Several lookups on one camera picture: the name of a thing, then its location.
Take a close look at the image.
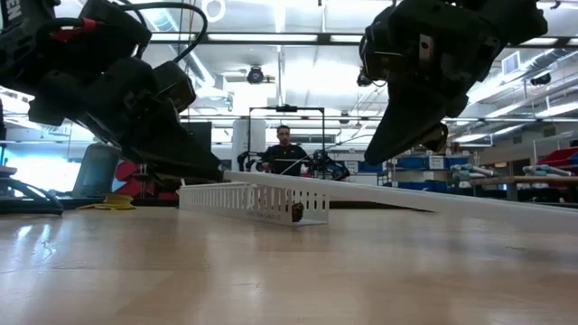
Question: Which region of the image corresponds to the black ceiling box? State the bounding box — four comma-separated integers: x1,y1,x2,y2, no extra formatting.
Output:
529,71,553,88

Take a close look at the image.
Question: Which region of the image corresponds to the red zigzag panel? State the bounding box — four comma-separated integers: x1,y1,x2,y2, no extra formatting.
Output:
113,158,180,200

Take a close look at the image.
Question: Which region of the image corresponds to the black ceiling camera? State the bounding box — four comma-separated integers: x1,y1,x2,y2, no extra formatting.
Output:
247,66,266,86

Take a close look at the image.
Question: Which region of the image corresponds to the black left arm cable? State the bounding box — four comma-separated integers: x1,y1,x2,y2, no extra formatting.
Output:
119,1,210,64

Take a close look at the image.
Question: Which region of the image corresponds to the white raceway cover strip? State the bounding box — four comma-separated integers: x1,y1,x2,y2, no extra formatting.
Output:
223,170,578,235

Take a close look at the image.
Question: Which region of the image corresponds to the grey foam roll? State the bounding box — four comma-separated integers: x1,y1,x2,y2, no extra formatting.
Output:
450,162,497,181
522,163,566,178

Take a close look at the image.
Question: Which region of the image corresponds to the black aluminium frame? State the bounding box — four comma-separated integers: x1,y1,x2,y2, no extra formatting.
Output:
328,200,578,213

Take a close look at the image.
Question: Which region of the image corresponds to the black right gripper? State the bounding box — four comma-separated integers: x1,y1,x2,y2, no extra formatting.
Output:
359,0,550,167

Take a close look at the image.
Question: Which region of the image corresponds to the yellow wire spool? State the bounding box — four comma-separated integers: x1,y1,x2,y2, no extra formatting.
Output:
76,192,137,211

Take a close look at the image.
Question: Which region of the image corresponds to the white slotted cable raceway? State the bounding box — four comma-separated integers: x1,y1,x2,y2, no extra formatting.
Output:
178,181,331,228

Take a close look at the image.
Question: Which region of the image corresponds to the white ring lamp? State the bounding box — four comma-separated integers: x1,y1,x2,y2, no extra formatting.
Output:
201,0,227,24

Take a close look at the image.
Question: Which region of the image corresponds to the red storage bin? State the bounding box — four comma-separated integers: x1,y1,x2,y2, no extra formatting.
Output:
536,146,578,168

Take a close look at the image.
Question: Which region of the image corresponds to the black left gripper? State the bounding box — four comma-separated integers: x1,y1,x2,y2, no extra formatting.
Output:
26,56,226,184

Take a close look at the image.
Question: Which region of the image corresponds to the black looped cable bundle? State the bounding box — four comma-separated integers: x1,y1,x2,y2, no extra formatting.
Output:
0,165,65,217

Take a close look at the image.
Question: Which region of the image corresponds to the person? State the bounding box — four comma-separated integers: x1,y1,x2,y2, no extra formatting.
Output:
260,125,313,177

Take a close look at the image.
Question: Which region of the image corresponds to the wooden workbench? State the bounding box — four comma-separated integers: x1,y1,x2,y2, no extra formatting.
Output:
469,174,578,202

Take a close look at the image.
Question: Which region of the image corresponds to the tall black station frame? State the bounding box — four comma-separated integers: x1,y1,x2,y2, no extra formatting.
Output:
246,105,327,173

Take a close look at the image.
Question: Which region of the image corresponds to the black overhead camera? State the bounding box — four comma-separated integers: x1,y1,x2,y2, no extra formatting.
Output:
356,67,377,88

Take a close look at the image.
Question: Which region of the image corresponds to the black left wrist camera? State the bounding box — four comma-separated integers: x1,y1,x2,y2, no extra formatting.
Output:
152,60,198,114

